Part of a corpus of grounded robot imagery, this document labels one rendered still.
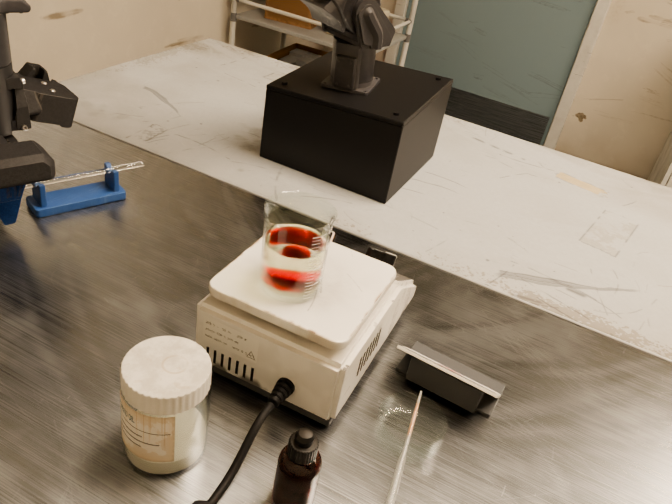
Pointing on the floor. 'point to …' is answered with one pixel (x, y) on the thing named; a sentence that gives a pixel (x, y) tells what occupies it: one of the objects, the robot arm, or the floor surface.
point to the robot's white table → (422, 192)
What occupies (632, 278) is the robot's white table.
